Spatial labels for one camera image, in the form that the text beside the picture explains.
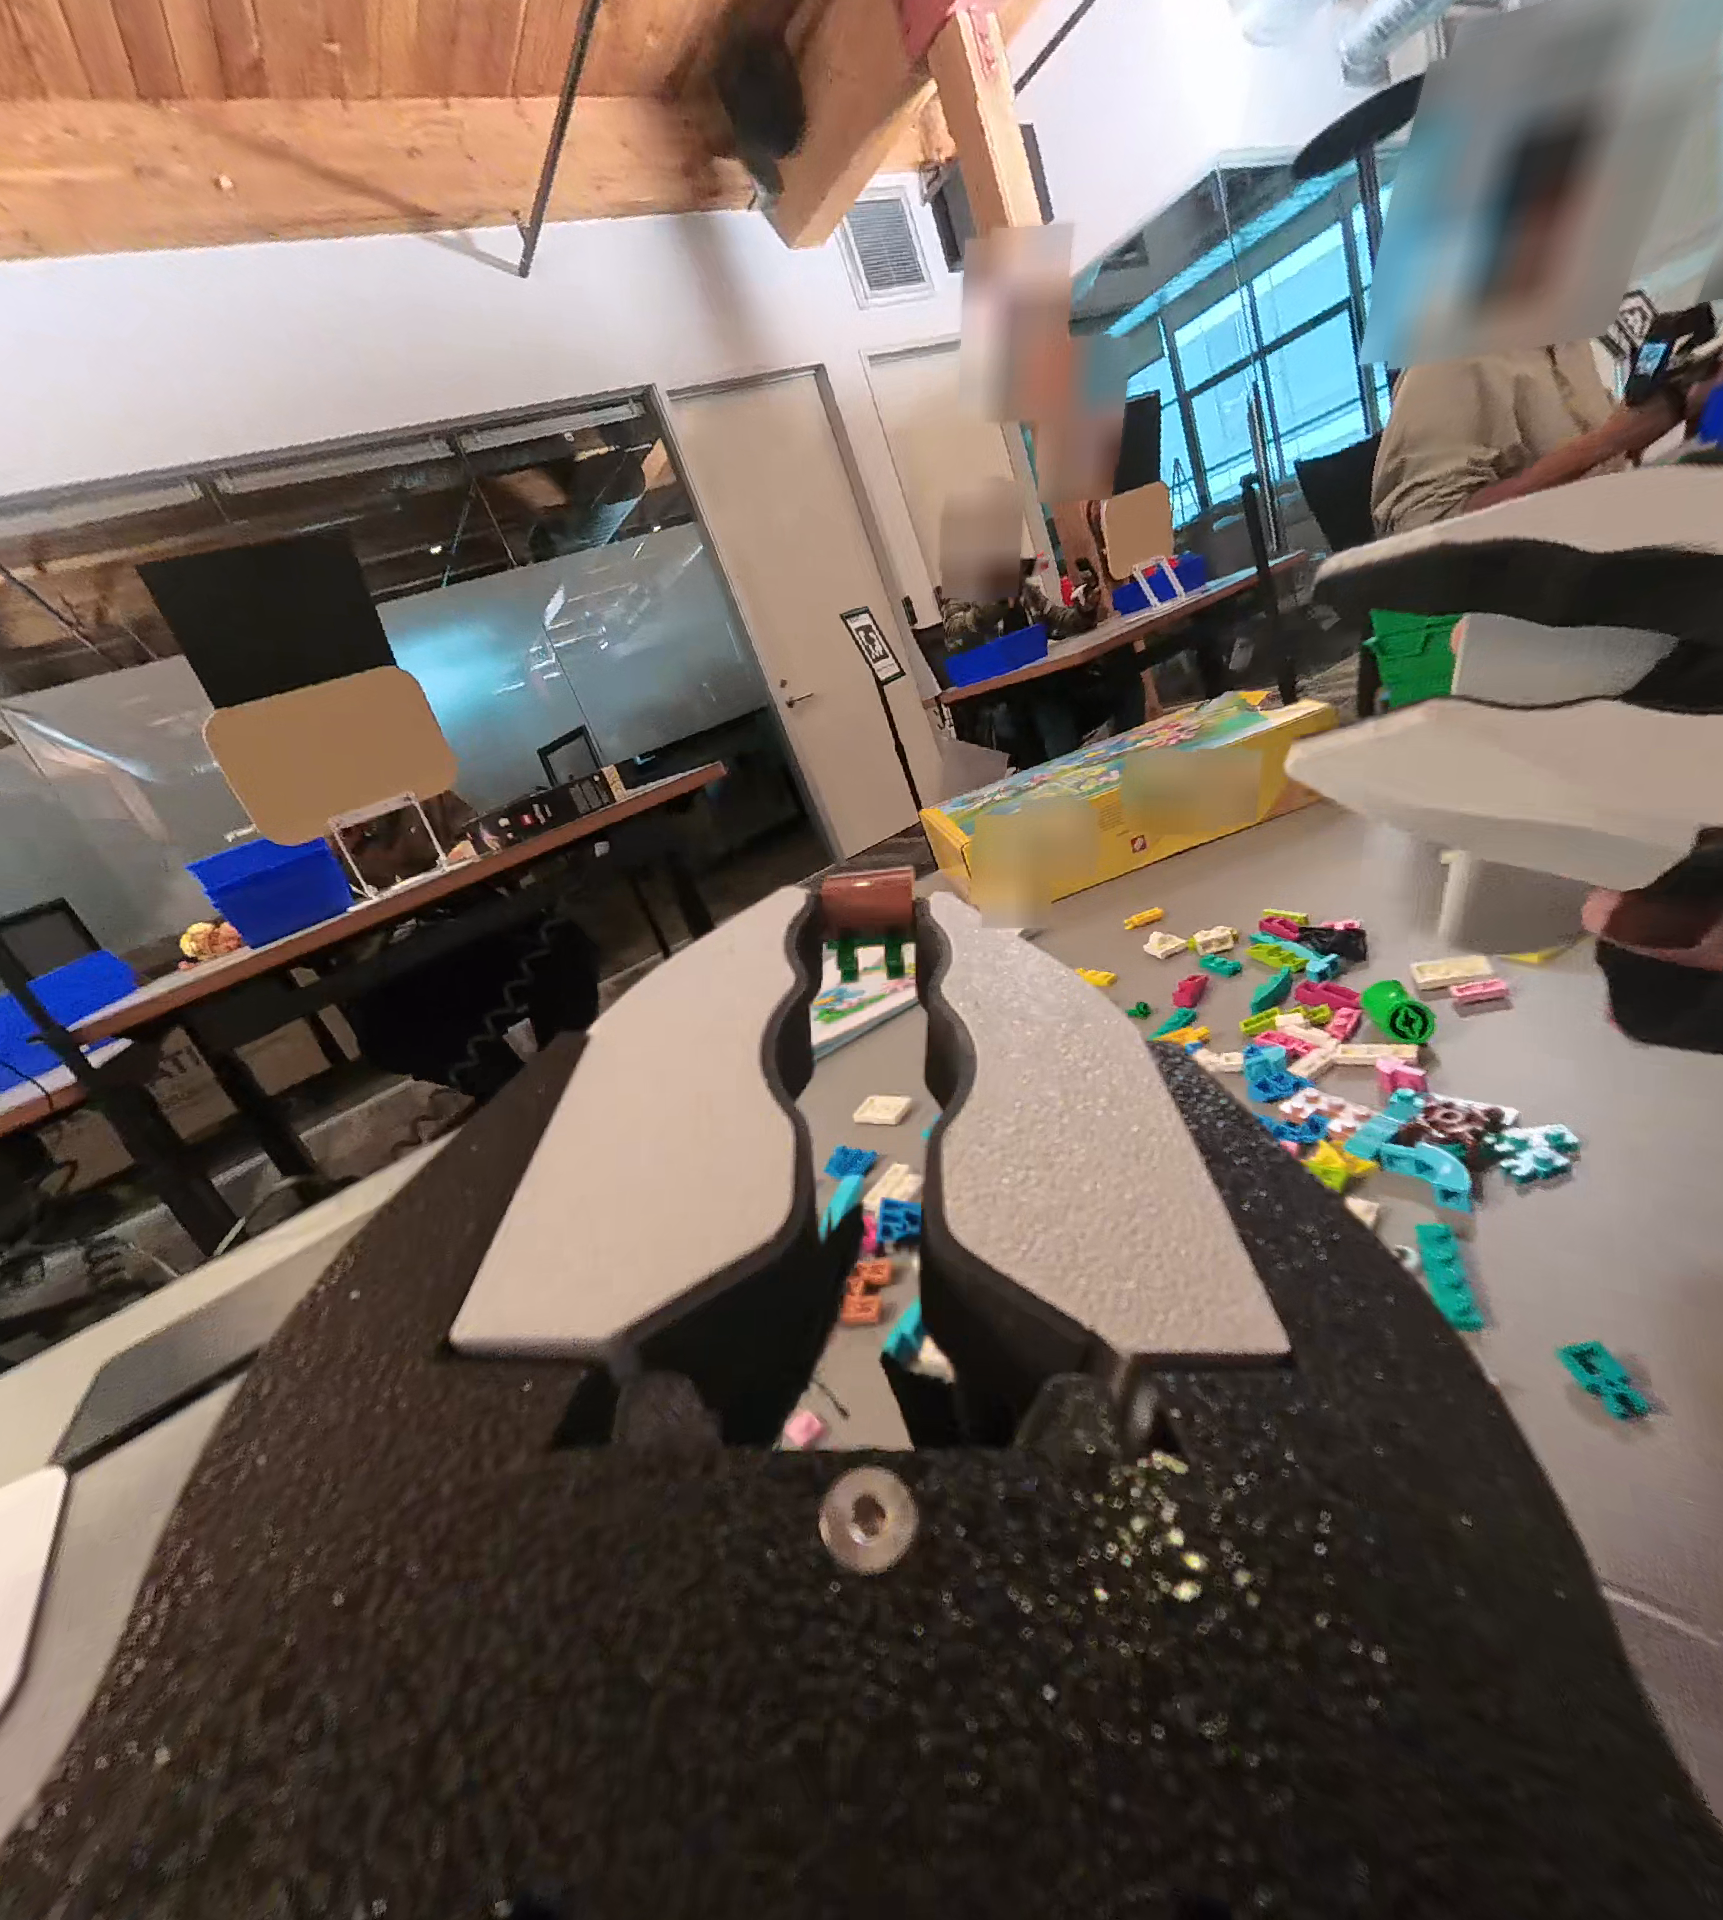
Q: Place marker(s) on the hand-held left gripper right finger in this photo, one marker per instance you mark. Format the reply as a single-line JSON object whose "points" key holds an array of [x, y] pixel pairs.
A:
{"points": [[1086, 1156]]}

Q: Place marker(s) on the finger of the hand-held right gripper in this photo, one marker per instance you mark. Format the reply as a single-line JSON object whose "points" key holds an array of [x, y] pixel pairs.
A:
{"points": [[1520, 789], [1626, 516]]}

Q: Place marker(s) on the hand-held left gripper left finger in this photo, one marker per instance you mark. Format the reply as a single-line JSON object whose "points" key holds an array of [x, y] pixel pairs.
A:
{"points": [[650, 1138]]}

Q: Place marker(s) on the brown and green brick assembly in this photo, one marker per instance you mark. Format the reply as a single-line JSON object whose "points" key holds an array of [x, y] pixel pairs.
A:
{"points": [[864, 900]]}

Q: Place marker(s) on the grey desk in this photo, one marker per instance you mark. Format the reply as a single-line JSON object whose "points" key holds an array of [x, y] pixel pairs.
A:
{"points": [[1626, 1275]]}

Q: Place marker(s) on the person's right hand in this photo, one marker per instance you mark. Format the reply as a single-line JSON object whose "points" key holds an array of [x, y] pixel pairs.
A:
{"points": [[1663, 919]]}

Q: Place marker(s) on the green plastic bin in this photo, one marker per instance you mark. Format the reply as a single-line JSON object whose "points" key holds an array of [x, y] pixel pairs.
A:
{"points": [[1408, 659]]}

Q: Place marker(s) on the instruction booklet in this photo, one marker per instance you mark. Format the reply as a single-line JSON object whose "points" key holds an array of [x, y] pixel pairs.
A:
{"points": [[861, 1016]]}

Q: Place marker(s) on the pile of colourful toy bricks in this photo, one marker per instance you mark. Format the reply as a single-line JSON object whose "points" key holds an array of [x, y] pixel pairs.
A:
{"points": [[1313, 1051]]}

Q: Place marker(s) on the green round toy brick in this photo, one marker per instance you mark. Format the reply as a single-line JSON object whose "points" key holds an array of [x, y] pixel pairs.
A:
{"points": [[1402, 1016]]}

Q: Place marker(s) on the black office chair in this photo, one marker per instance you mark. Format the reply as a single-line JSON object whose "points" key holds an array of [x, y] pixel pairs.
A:
{"points": [[1339, 502]]}

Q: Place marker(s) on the long wooden table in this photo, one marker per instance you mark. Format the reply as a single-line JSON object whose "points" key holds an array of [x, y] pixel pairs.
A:
{"points": [[502, 859]]}

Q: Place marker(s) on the black equipment box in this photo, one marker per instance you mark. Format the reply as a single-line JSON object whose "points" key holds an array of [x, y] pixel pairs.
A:
{"points": [[545, 804]]}

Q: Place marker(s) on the yellow toy brick box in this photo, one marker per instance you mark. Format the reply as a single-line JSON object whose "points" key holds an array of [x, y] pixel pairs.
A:
{"points": [[1071, 772]]}

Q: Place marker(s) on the clear acrylic stand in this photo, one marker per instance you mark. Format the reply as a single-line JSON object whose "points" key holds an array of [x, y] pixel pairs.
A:
{"points": [[390, 839]]}

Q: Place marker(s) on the stack of blue bins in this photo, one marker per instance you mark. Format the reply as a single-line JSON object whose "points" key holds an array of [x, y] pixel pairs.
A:
{"points": [[23, 1027], [270, 892]]}

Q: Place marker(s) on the tan rounded board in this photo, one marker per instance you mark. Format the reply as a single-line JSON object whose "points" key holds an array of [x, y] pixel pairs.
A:
{"points": [[329, 750], [1140, 525]]}

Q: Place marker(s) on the black pendant lamp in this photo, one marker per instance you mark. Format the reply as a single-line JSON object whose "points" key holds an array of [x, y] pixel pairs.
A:
{"points": [[1349, 130]]}

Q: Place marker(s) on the small stuffed toy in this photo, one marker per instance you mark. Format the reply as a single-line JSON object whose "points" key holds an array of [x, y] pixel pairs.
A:
{"points": [[212, 943]]}

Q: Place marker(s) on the printed tag sign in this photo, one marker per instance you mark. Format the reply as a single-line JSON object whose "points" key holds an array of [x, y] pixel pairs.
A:
{"points": [[874, 646]]}

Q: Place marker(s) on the white door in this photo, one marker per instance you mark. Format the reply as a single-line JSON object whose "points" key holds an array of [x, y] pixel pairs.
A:
{"points": [[787, 571]]}

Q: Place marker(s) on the small black monitor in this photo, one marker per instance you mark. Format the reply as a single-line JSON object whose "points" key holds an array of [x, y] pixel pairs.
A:
{"points": [[35, 944]]}

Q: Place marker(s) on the black panel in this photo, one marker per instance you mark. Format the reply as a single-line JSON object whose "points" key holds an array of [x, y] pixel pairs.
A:
{"points": [[261, 615]]}

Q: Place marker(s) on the hanging metal rod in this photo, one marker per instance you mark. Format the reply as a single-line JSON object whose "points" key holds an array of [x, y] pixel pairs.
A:
{"points": [[558, 135]]}

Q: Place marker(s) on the black wall speaker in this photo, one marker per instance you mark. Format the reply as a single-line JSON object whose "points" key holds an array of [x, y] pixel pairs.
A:
{"points": [[947, 218]]}

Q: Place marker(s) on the wall air vent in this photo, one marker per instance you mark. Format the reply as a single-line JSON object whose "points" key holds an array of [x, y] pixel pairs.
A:
{"points": [[888, 243]]}

